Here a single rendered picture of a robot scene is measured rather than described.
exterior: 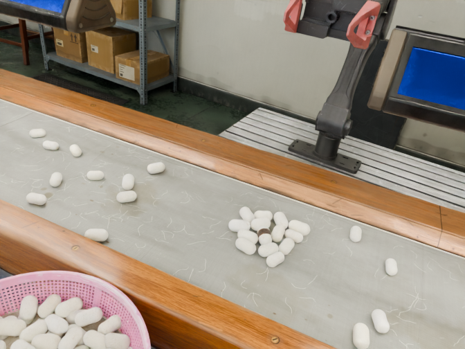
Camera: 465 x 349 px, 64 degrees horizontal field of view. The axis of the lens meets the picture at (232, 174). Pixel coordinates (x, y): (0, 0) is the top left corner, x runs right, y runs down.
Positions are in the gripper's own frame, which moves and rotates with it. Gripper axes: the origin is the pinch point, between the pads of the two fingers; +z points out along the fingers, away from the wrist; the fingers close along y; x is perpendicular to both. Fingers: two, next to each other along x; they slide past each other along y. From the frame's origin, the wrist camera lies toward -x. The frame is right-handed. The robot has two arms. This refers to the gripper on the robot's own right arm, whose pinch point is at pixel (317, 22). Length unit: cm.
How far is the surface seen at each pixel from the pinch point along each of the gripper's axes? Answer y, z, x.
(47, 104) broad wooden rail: -62, 2, 31
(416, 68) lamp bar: 15.4, 18.8, -1.3
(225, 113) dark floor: -106, -180, 110
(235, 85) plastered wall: -108, -195, 91
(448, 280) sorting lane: 31.4, 1.9, 33.2
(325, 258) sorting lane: 12.8, 9.3, 33.1
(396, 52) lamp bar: 13.2, 18.6, -2.2
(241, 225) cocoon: -1.6, 12.4, 31.3
